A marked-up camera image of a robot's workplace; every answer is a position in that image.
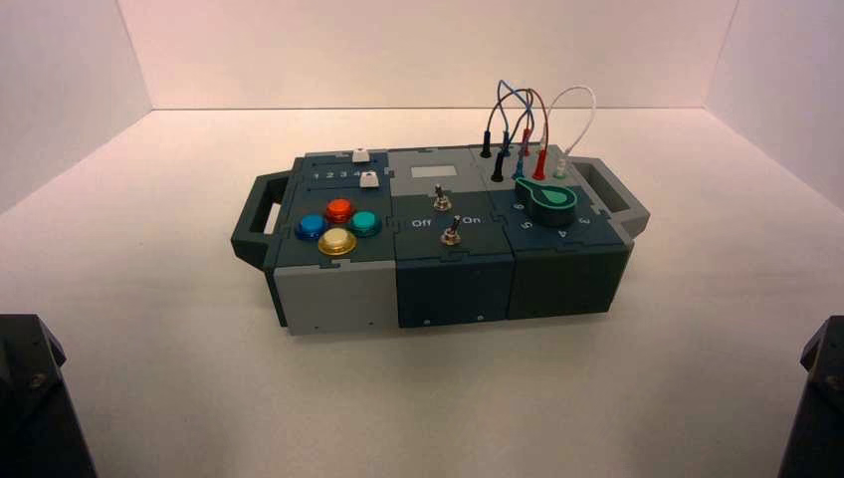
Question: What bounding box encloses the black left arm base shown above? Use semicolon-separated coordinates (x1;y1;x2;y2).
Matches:
0;314;99;478

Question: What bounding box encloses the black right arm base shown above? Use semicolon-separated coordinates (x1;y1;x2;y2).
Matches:
777;316;844;478

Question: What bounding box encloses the teal and grey control box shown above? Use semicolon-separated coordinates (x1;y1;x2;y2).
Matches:
230;143;652;337

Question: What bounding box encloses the green round push button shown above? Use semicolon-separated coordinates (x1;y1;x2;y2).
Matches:
347;210;383;239

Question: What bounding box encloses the yellow round push button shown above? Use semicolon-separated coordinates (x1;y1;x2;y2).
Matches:
317;228;358;257

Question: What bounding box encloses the red round push button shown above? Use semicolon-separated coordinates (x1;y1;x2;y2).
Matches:
323;198;356;226

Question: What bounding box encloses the blue round push button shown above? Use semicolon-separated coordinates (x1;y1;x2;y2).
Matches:
295;214;329;242

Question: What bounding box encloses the green rotary selector knob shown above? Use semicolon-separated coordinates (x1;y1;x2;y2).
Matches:
514;176;579;229

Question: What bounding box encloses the blue jumper cable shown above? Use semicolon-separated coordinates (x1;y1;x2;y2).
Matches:
498;80;536;180

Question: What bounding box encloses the white jumper cable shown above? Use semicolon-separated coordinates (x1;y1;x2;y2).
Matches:
538;86;598;179

